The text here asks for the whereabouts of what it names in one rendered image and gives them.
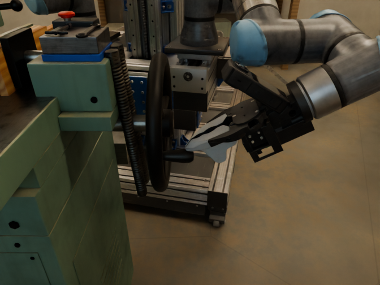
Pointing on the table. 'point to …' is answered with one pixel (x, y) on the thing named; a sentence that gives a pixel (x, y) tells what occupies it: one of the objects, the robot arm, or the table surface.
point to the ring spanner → (87, 30)
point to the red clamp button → (66, 14)
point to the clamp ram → (20, 55)
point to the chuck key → (60, 30)
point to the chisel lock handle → (12, 5)
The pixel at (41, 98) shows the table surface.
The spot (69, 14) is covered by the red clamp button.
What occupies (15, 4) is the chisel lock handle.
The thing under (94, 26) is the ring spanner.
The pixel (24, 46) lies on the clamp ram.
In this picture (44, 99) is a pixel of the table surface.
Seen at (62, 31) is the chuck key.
